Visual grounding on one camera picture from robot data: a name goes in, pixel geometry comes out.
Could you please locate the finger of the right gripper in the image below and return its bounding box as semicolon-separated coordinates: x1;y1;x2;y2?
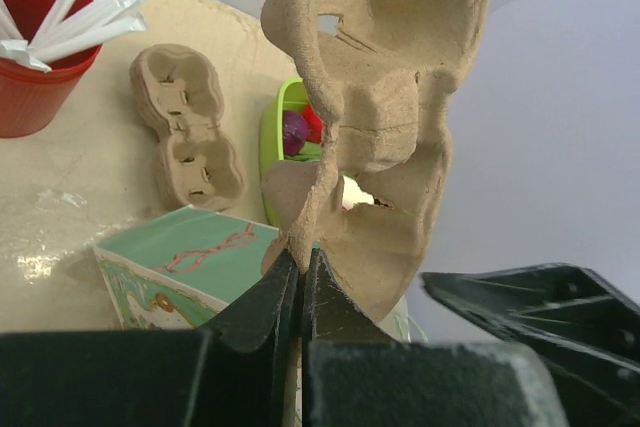
422;263;639;426

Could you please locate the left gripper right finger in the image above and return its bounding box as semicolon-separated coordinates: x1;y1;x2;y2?
302;249;568;426

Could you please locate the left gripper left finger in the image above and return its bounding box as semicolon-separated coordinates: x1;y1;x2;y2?
1;253;299;426

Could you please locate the brown cardboard cup carrier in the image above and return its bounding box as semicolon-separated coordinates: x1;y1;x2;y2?
261;0;490;321

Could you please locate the red apple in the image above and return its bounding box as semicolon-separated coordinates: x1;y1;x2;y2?
302;104;324;144

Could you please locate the purple onion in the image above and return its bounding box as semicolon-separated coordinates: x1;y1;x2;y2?
282;110;309;156

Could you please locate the green plastic bin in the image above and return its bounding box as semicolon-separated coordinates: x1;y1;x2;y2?
258;77;321;228

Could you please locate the stack of cardboard carriers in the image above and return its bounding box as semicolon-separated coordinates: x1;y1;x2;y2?
129;44;246;211

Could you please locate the red ribbed cup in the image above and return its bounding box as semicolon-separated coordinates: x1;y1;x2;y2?
1;0;101;138

